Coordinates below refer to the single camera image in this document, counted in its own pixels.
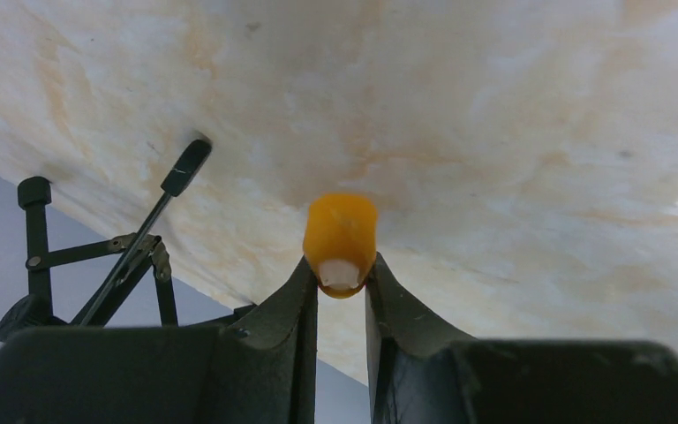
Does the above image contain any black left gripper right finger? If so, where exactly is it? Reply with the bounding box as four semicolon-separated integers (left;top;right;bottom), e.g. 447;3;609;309
365;257;678;423

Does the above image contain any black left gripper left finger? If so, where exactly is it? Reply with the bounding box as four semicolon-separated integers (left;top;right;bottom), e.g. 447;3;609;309
0;261;317;423

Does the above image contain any yellow handled screwdriver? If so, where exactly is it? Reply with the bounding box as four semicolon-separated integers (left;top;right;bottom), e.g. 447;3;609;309
303;193;379;299

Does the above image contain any black mini tripod stand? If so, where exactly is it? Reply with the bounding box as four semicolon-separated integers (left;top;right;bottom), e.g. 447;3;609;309
0;138;259;345

